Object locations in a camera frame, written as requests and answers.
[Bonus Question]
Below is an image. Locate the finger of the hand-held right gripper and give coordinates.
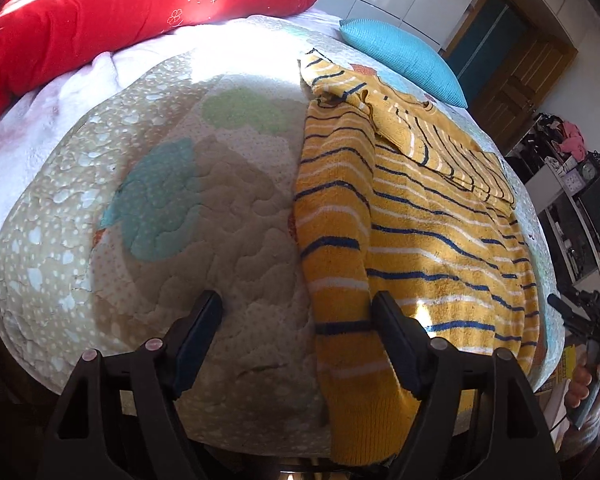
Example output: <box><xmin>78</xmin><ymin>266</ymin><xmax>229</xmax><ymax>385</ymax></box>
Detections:
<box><xmin>547</xmin><ymin>293</ymin><xmax>588</xmax><ymax>333</ymax></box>

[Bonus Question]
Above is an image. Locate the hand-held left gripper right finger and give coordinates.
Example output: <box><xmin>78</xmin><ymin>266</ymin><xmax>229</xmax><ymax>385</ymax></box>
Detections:
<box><xmin>370</xmin><ymin>291</ymin><xmax>563</xmax><ymax>480</ymax></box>

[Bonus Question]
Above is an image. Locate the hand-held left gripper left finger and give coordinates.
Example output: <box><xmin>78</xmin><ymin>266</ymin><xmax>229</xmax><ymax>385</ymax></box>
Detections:
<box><xmin>36</xmin><ymin>290</ymin><xmax>224</xmax><ymax>480</ymax></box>

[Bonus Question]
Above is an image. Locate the yellow striped knit sweater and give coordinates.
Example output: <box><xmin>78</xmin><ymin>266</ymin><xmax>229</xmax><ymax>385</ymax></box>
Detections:
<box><xmin>291</xmin><ymin>46</ymin><xmax>541</xmax><ymax>467</ymax></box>

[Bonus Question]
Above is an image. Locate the person's right hand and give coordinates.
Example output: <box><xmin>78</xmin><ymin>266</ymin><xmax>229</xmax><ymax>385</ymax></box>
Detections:
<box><xmin>564</xmin><ymin>347</ymin><xmax>600</xmax><ymax>411</ymax></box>

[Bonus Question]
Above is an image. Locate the beige patterned quilted blanket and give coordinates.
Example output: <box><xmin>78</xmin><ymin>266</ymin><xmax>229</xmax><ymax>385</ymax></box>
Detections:
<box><xmin>0</xmin><ymin>14</ymin><xmax>566</xmax><ymax>458</ymax></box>

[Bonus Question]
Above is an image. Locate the cluttered black white shelf unit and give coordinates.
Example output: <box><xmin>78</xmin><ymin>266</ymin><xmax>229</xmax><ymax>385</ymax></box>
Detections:
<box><xmin>504</xmin><ymin>112</ymin><xmax>600</xmax><ymax>286</ymax></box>

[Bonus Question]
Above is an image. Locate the pink cloth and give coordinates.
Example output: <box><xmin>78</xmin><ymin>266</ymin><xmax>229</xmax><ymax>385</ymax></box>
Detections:
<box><xmin>556</xmin><ymin>121</ymin><xmax>587</xmax><ymax>157</ymax></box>

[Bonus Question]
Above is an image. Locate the wooden door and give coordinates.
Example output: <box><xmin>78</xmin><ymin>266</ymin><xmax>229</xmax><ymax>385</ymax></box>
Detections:
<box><xmin>442</xmin><ymin>0</ymin><xmax>578</xmax><ymax>148</ymax></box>

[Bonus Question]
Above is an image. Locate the white fleece blanket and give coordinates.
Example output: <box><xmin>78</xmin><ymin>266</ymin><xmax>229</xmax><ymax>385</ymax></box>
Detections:
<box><xmin>0</xmin><ymin>7</ymin><xmax>341</xmax><ymax>261</ymax></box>

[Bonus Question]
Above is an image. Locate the blue knit pillow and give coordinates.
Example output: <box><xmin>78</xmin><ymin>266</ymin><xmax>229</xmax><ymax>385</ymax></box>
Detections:
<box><xmin>339</xmin><ymin>18</ymin><xmax>469</xmax><ymax>109</ymax></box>

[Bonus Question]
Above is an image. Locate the red embroidered pillow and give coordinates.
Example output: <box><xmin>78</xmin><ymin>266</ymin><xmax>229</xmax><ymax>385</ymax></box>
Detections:
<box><xmin>0</xmin><ymin>0</ymin><xmax>321</xmax><ymax>136</ymax></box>

